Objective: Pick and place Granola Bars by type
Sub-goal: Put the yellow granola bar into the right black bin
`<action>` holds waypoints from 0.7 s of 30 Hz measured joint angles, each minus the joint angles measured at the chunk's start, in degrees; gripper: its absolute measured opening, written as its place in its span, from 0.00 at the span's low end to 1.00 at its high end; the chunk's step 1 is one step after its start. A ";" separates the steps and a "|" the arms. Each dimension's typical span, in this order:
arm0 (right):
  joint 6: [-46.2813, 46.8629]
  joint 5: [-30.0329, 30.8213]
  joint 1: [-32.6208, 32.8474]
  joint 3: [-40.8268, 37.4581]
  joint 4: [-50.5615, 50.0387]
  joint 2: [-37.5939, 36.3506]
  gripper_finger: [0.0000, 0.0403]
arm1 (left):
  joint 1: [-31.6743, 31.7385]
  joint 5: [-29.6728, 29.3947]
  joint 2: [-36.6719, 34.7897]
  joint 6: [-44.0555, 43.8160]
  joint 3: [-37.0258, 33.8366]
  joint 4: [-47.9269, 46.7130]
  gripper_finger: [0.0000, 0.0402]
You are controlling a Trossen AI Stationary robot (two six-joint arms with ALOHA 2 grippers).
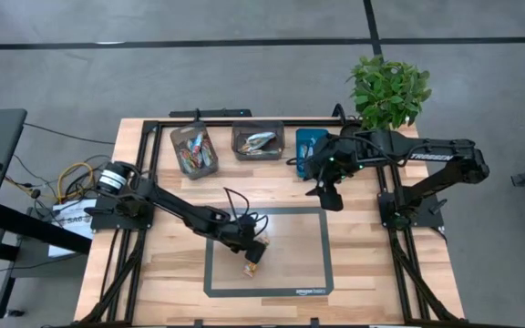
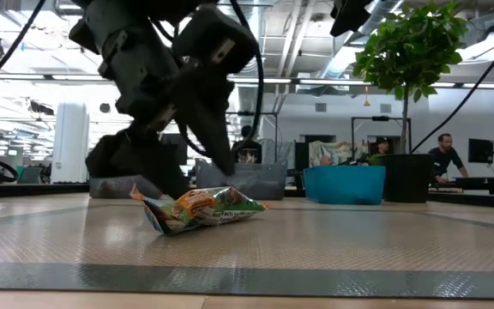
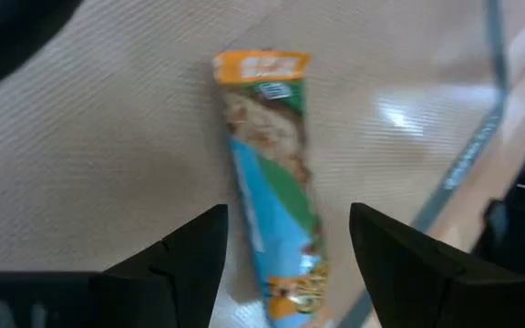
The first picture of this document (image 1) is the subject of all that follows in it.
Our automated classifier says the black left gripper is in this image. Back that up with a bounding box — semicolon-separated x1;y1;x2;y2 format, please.
223;217;268;266

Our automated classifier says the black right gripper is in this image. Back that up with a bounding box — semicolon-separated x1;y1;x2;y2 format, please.
305;134;368;212

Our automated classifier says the blue oatmeal raisin granola bar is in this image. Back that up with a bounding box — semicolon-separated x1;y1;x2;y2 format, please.
297;143;309;173

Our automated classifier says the green and red granola bar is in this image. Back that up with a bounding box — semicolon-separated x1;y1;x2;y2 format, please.
201;136;216;168

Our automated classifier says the red yellow green granola bar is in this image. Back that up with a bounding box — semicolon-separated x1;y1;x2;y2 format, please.
178;141;196;174

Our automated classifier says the white blue red granola bar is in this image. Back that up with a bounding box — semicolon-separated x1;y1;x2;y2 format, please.
190;131;204;159

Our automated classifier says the tan silicone mat grey border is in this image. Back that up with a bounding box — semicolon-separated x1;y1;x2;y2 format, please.
203;206;335;299

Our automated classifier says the blue plastic bin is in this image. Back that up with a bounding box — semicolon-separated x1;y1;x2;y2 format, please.
294;128;331;179

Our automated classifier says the grey translucent plastic bin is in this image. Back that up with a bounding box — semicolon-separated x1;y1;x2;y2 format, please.
231;119;286;162
169;120;220;180

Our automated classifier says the potted tree in black pot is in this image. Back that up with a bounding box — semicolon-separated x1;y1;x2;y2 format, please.
345;54;433;132

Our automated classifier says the white paper box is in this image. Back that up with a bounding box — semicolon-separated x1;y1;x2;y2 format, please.
46;198;98;259

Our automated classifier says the black desk leg beam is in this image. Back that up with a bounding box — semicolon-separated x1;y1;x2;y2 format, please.
0;202;93;320

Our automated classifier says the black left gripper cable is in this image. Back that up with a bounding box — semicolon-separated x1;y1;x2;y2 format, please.
222;185;271;238

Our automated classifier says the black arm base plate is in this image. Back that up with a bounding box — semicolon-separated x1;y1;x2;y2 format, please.
89;199;155;231
376;190;446;230

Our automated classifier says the black aluminium table frame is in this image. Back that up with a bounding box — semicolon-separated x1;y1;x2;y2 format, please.
74;117;467;328

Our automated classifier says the black camera bar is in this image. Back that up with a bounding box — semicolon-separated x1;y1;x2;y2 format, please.
168;108;253;119

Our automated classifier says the yellow coiled cable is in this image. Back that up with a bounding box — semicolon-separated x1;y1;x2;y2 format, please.
56;161;96;202

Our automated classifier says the black floor cable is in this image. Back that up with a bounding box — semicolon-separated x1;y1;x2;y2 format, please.
11;121;116;215

